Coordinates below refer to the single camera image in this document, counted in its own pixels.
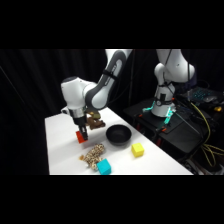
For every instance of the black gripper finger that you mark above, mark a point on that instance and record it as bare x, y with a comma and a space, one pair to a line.
86, 133
82, 134

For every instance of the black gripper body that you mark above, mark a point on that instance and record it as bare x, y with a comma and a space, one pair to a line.
81, 123

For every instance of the red cube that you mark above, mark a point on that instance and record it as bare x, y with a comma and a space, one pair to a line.
79, 137

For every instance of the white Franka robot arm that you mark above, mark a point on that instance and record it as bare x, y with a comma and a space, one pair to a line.
100, 90

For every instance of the black bowl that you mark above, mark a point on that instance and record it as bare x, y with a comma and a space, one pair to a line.
118, 135

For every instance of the cyan cube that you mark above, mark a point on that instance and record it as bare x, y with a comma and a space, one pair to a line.
104, 166

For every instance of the yellow cube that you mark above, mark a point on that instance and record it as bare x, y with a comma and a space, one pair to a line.
137, 150

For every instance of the brown teddy plush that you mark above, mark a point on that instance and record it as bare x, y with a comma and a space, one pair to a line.
96, 124

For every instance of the leopard spotted plush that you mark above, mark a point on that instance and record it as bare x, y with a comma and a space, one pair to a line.
94, 155

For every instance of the black robot stand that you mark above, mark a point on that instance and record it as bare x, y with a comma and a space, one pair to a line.
180, 133

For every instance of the backlit keyboard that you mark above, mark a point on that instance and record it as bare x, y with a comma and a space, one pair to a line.
203, 94

